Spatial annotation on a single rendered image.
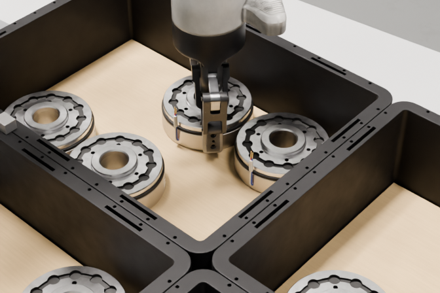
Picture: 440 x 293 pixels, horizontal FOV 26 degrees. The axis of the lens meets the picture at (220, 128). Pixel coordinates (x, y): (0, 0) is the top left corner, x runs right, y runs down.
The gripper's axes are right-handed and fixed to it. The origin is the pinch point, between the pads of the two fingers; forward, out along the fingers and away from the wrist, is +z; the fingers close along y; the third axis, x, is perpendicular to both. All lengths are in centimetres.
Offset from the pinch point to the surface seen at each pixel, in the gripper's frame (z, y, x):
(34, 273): 2.6, 17.9, -18.7
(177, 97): -0.7, -3.9, -3.4
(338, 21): 15.3, -41.0, 23.8
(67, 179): -7.4, 15.7, -14.6
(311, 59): -7.2, -0.9, 11.1
